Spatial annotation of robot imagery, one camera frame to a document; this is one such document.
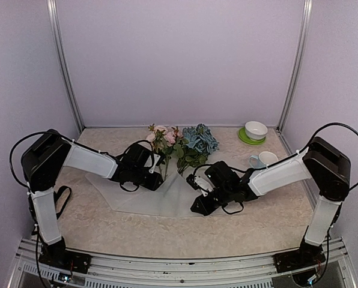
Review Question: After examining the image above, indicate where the left aluminium corner post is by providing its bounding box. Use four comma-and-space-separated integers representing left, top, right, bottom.
46, 0, 85, 134

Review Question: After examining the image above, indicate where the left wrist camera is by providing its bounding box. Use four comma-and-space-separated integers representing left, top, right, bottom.
145, 154, 165, 173

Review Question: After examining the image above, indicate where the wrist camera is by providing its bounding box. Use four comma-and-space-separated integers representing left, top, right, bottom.
186, 174, 214, 197
145, 154, 165, 173

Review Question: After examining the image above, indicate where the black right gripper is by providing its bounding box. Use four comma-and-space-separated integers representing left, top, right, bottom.
191, 185, 233, 216

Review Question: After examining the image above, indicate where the white ceramic bowl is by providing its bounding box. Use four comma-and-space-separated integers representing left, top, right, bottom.
244, 121, 268, 140

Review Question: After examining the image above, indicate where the pink fake rose stem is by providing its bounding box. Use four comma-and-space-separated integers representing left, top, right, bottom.
146, 124, 169, 181
164, 126, 189, 161

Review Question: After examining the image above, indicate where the aluminium corner post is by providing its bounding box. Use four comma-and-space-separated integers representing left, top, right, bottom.
277, 0, 313, 133
46, 0, 85, 134

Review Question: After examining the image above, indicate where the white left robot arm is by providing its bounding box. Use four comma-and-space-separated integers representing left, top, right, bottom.
18, 129, 163, 267

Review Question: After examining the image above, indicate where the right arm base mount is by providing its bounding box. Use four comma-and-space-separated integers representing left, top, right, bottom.
273, 239, 326, 273

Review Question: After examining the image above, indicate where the aluminium front rail frame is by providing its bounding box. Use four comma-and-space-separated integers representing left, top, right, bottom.
7, 238, 358, 287

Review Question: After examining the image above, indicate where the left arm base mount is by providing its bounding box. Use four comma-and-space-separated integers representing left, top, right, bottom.
39, 238, 92, 274

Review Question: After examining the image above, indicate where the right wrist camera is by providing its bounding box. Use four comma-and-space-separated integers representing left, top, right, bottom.
186, 174, 214, 197

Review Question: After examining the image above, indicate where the light blue ceramic mug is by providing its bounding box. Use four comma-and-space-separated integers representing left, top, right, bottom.
249, 151, 279, 169

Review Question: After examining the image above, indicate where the black strap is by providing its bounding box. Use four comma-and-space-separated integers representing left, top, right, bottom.
31, 185, 72, 236

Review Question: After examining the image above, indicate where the right aluminium corner post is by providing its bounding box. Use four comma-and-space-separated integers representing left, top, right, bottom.
277, 0, 313, 133

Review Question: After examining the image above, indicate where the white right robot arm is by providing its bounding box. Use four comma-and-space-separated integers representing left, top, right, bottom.
186, 133, 358, 266

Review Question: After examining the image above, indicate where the green round saucer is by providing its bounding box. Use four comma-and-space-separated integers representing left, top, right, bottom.
238, 127, 266, 146

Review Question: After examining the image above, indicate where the blue fake hydrangea stem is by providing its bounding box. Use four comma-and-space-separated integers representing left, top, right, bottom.
174, 124, 219, 175

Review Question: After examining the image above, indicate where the white wrapping paper sheet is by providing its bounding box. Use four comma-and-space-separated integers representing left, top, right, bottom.
85, 172, 202, 218

